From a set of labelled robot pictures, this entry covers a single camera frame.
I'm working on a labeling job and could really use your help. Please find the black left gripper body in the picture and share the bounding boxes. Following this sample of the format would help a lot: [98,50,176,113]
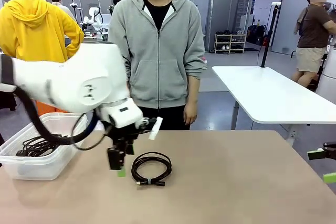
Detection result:
[104,122,140,150]

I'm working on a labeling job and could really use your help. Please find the black USB cable grey tie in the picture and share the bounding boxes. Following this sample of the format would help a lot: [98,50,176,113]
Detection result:
[130,151,173,187]

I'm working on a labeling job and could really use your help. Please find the person's left forearm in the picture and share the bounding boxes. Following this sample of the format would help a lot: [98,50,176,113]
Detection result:
[185,76,202,105]

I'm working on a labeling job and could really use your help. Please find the person's left hand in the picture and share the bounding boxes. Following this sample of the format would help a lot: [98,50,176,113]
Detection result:
[183,101,198,126]

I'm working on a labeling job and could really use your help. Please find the white cylindrical appliance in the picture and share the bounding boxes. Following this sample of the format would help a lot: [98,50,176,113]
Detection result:
[314,47,336,104]

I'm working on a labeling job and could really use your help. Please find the clear plastic storage bin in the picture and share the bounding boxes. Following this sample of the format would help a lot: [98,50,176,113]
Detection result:
[0,113,89,181]

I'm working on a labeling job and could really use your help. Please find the white table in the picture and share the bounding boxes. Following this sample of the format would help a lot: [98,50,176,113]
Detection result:
[211,66,336,141]

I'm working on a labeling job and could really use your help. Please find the person in grey hoodie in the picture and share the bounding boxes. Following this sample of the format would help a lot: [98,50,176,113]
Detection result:
[108,0,206,131]

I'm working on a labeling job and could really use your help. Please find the orange trousers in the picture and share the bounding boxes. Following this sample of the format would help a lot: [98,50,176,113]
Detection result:
[35,100,69,116]

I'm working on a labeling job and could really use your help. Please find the background robot workbench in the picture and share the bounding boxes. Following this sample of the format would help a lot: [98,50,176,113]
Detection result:
[80,32,110,43]

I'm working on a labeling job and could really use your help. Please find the background person brown shirt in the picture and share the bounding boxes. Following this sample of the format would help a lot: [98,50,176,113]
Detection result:
[290,0,336,83]

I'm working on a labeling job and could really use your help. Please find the black pole stand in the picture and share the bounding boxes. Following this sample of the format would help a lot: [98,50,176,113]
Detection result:
[258,1,282,68]

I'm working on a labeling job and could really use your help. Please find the black luggage bags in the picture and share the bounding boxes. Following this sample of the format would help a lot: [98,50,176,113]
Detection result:
[247,24,269,46]

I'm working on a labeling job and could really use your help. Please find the yellow hoodie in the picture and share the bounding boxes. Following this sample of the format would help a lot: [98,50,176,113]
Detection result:
[0,0,85,63]

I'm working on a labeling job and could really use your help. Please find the wooden shoe rack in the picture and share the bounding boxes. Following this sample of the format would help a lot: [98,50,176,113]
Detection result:
[214,30,247,54]

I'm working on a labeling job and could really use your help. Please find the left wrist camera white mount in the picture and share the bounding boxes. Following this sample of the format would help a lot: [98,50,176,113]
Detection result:
[139,116,163,141]

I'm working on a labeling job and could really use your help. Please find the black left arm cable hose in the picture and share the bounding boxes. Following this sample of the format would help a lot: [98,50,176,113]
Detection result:
[14,84,112,152]

